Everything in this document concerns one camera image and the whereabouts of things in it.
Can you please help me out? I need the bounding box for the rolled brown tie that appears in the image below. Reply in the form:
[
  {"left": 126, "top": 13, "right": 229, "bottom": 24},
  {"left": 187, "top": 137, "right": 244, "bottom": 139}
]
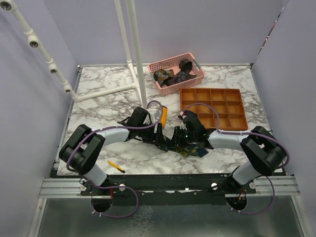
[{"left": 179, "top": 59, "right": 193, "bottom": 73}]

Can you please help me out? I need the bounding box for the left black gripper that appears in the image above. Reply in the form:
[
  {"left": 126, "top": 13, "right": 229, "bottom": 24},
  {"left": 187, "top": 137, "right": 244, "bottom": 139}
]
[{"left": 137, "top": 122, "right": 166, "bottom": 146}]

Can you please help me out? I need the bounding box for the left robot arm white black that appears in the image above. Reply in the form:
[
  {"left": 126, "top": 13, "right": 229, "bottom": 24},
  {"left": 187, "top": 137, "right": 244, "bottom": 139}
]
[{"left": 59, "top": 107, "right": 162, "bottom": 195}]

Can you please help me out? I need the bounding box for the orange utility knife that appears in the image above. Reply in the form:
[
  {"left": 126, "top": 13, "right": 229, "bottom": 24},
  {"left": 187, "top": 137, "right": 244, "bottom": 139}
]
[{"left": 160, "top": 106, "right": 168, "bottom": 127}]

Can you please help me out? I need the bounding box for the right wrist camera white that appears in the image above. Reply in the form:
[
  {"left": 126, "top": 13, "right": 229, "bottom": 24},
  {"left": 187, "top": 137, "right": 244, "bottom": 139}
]
[{"left": 180, "top": 118, "right": 187, "bottom": 130}]

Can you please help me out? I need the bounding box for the dark orange-patterned tie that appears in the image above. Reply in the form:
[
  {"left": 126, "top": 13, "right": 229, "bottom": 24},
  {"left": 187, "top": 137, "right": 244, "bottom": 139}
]
[{"left": 153, "top": 69, "right": 174, "bottom": 87}]

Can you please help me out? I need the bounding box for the pink plastic basket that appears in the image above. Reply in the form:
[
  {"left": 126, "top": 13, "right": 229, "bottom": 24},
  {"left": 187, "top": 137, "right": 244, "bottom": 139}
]
[{"left": 148, "top": 52, "right": 205, "bottom": 96}]

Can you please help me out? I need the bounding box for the white pvc pipe rack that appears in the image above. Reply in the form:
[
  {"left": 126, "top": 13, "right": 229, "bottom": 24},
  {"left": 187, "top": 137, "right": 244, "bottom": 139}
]
[{"left": 0, "top": 0, "right": 148, "bottom": 107}]

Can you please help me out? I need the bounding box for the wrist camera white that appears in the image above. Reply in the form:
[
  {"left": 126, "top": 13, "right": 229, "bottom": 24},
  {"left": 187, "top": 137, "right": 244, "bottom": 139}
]
[
  {"left": 144, "top": 111, "right": 160, "bottom": 125},
  {"left": 180, "top": 118, "right": 187, "bottom": 130}
]

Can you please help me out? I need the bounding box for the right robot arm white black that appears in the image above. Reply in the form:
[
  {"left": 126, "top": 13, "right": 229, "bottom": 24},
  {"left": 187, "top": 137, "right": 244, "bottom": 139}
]
[{"left": 178, "top": 110, "right": 286, "bottom": 193}]

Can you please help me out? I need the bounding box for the orange compartment tray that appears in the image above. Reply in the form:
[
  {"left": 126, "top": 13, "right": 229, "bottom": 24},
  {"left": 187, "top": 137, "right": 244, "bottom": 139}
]
[{"left": 180, "top": 88, "right": 248, "bottom": 131}]

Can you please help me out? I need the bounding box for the yellow black pencil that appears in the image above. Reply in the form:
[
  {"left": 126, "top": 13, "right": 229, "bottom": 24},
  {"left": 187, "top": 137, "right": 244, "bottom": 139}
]
[{"left": 108, "top": 160, "right": 125, "bottom": 173}]

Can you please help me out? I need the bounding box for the blue yellow floral tie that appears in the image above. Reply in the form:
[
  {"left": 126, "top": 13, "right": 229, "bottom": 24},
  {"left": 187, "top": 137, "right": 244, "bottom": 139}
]
[{"left": 153, "top": 137, "right": 209, "bottom": 158}]

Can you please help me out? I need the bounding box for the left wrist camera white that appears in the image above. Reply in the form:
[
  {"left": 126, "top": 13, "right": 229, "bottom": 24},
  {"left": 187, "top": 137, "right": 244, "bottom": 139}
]
[{"left": 144, "top": 111, "right": 160, "bottom": 125}]

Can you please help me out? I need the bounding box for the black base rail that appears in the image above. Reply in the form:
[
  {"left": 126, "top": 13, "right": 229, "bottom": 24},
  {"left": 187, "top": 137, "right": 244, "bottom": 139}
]
[{"left": 80, "top": 173, "right": 256, "bottom": 206}]

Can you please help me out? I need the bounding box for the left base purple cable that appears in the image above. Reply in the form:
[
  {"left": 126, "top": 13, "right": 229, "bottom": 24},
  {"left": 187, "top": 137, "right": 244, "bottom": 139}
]
[{"left": 83, "top": 180, "right": 139, "bottom": 219}]

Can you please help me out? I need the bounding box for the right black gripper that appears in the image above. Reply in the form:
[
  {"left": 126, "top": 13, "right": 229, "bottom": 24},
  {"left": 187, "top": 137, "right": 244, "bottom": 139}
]
[{"left": 168, "top": 126, "right": 197, "bottom": 148}]

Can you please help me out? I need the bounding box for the dark blue-patterned tie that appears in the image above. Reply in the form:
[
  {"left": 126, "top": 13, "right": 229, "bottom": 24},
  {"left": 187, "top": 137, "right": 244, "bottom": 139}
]
[{"left": 166, "top": 71, "right": 196, "bottom": 86}]

